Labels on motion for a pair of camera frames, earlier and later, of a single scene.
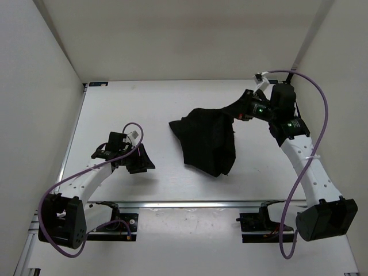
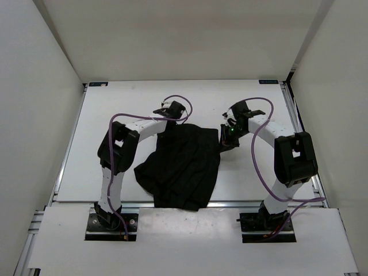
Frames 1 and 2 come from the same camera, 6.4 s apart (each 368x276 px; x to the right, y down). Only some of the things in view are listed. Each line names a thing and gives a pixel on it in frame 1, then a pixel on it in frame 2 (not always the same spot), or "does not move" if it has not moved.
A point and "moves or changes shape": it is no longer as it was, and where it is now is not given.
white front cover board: x=194 y=242 does not move
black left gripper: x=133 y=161 → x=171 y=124
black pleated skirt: x=207 y=137 moves or changes shape
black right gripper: x=247 y=99 → x=226 y=143
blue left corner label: x=98 y=84 does not move
